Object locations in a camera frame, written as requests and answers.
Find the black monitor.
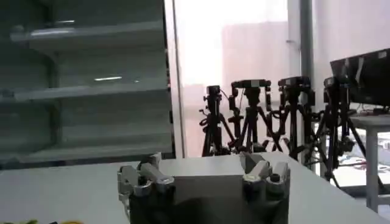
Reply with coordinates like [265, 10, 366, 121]
[330, 47, 390, 108]

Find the black camera tripod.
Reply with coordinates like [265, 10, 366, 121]
[199, 85, 236, 158]
[267, 75, 321, 167]
[313, 75, 388, 193]
[227, 79, 285, 153]

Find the white side table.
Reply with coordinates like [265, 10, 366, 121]
[349, 113, 390, 214]

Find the grey empty metal shelf rack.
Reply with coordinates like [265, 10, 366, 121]
[0, 0, 177, 170]

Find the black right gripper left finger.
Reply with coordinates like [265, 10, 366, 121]
[117, 152, 176, 203]

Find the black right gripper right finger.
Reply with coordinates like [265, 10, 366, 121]
[239, 152, 291, 195]

